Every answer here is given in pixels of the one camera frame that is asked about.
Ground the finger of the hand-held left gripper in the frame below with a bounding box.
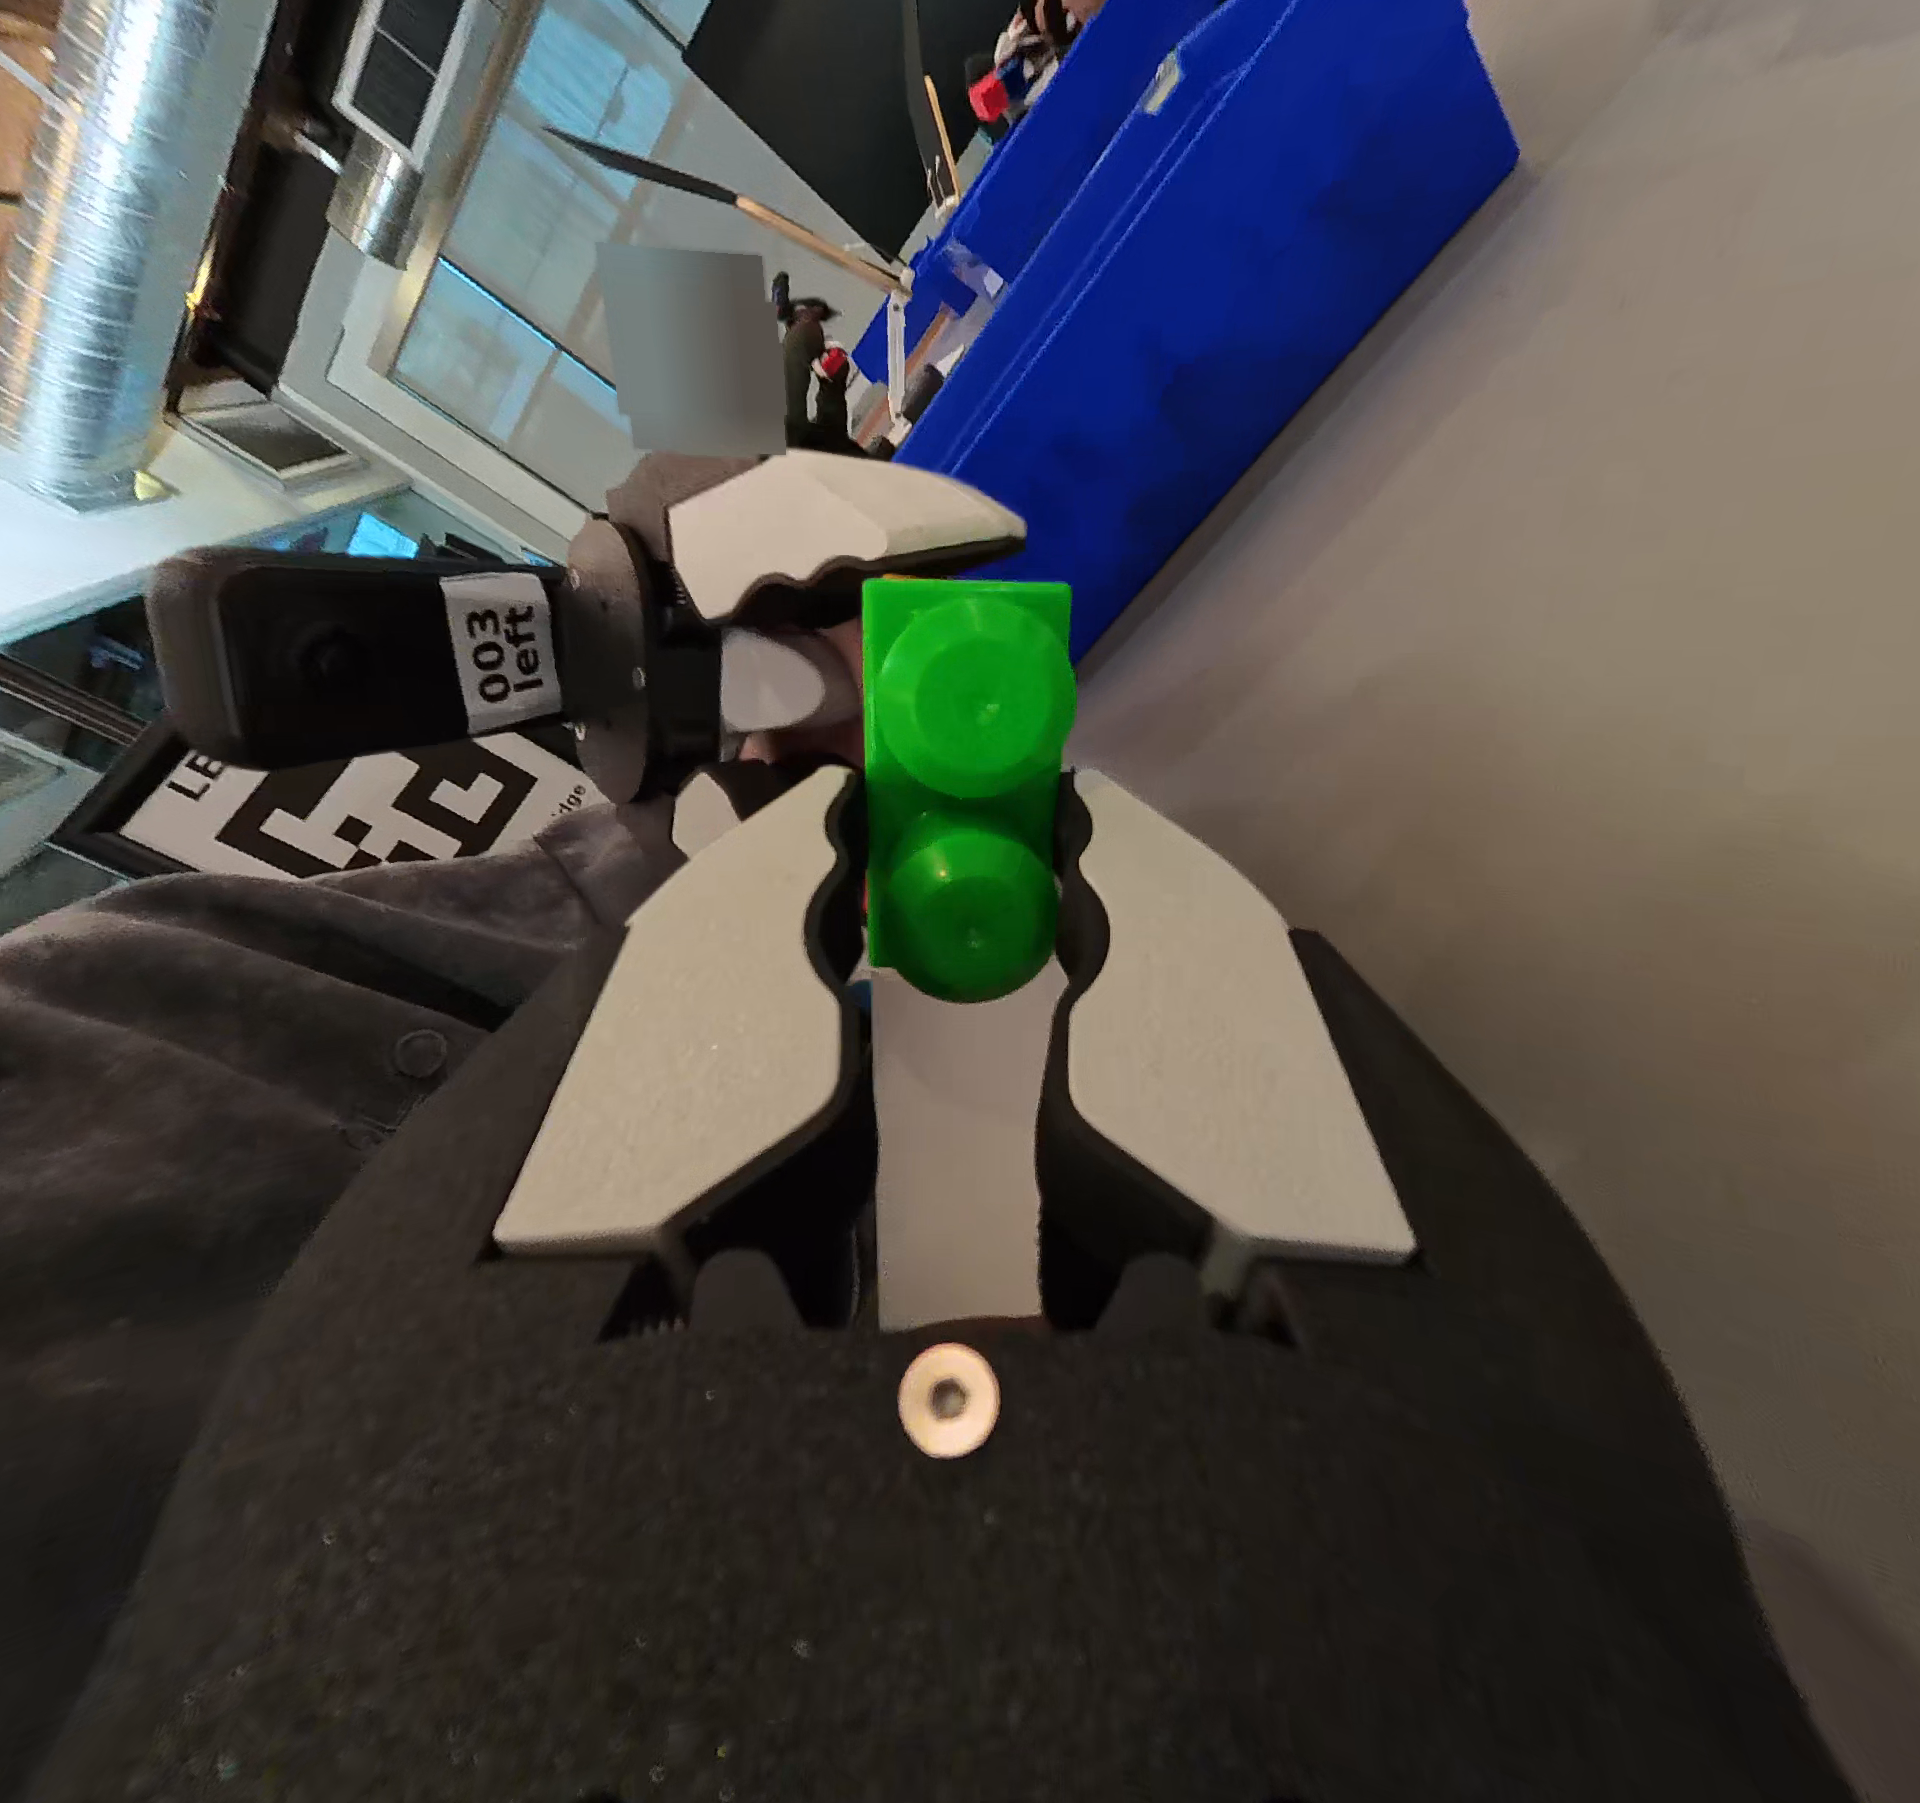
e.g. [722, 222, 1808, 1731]
[721, 628, 867, 734]
[665, 451, 1030, 625]

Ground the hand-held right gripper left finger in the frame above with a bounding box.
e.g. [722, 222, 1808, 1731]
[492, 765, 873, 1328]

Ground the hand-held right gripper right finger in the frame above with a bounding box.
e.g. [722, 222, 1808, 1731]
[1034, 768, 1422, 1328]

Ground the green two-stud block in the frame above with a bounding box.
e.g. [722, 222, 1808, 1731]
[859, 575, 1078, 1008]

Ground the blue plastic bin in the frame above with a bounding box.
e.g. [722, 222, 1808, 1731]
[891, 0, 1520, 670]

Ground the person's dark clothing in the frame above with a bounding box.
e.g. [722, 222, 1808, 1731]
[0, 795, 707, 1803]

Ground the white ceiling vent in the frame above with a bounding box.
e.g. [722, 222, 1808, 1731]
[332, 0, 496, 165]

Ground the silver air duct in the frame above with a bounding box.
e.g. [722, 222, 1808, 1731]
[0, 0, 214, 503]
[327, 0, 589, 271]

